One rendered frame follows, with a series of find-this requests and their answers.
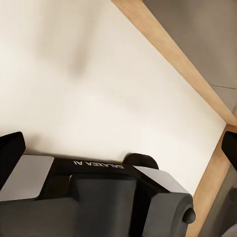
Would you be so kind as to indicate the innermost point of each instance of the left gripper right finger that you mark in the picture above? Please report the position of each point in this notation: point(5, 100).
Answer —
point(229, 147)

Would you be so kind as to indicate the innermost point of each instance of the cabinet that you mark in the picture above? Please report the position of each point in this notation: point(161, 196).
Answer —
point(223, 213)
point(206, 32)

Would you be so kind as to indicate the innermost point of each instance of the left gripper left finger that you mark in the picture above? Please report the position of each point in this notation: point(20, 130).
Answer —
point(12, 147)

